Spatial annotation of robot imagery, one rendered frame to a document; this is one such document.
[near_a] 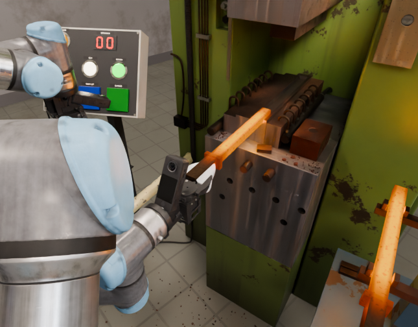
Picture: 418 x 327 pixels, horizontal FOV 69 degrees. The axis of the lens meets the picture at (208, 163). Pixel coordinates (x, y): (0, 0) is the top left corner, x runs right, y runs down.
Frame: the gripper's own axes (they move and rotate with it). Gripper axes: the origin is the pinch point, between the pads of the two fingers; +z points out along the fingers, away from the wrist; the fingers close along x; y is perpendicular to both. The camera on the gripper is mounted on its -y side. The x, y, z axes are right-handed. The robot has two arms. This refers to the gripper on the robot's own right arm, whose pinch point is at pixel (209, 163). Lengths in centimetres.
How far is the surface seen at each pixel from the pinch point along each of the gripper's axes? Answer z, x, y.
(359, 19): 75, 14, -21
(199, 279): 23, -21, 100
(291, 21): 27.4, 5.9, -28.1
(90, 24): 179, -272, 36
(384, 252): 2.2, 41.5, 6.7
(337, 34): 76, 7, -15
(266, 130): 27.7, 3.1, 3.6
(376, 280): -5.6, 41.2, 6.8
